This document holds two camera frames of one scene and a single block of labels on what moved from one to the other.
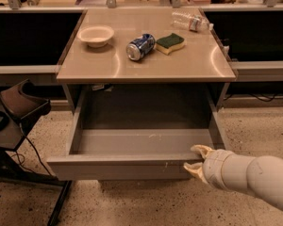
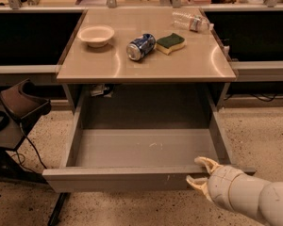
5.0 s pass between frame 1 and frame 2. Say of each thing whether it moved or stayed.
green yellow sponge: stayed
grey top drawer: moved
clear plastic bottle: stayed
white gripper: moved
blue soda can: stayed
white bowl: stayed
